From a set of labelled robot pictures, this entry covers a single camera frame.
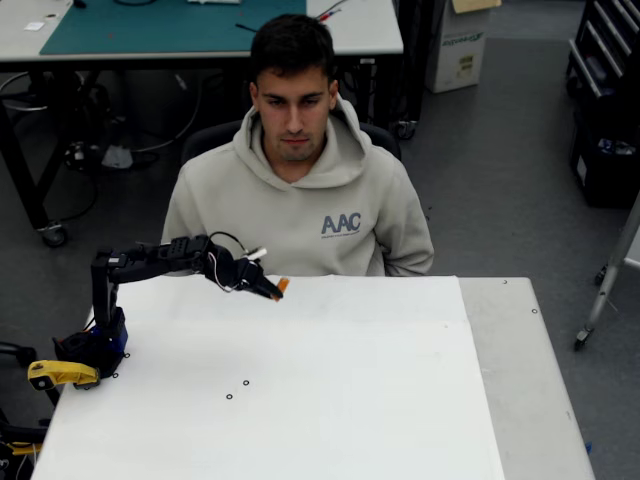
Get man in beige hoodie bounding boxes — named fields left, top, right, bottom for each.
left=160, top=13, right=435, bottom=278

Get white table sheet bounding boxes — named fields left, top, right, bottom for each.
left=30, top=274, right=506, bottom=480

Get white rag on floor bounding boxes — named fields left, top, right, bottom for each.
left=101, top=144, right=135, bottom=169

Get green cutting mat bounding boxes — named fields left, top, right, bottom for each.
left=39, top=0, right=308, bottom=56

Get black and yellow clamp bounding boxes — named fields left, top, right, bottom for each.
left=0, top=422, right=49, bottom=457

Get white cardboard box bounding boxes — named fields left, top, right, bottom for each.
left=424, top=0, right=503, bottom=95

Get grey metal stand leg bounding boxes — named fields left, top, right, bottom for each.
left=574, top=189, right=640, bottom=351

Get black storage bin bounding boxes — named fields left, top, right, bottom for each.
left=568, top=94, right=640, bottom=209

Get black drawer tool cabinet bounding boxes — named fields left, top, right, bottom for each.
left=566, top=0, right=640, bottom=101

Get chrome stool ring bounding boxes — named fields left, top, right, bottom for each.
left=0, top=71, right=52, bottom=112

